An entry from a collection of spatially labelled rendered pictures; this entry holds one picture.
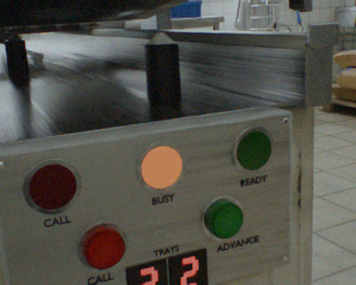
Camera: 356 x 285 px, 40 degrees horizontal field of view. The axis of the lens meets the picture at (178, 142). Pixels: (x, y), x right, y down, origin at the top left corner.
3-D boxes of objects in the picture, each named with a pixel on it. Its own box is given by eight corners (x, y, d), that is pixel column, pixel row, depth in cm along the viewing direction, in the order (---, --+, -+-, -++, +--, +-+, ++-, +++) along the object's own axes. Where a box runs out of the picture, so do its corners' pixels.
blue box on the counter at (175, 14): (160, 20, 388) (159, 1, 384) (143, 21, 413) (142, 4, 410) (203, 18, 406) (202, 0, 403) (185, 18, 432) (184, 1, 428)
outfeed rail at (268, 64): (22, 41, 220) (20, 26, 218) (30, 41, 221) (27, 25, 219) (308, 109, 41) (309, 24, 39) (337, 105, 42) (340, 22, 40)
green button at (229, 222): (202, 236, 41) (201, 201, 40) (235, 228, 42) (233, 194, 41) (212, 243, 39) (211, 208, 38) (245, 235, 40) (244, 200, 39)
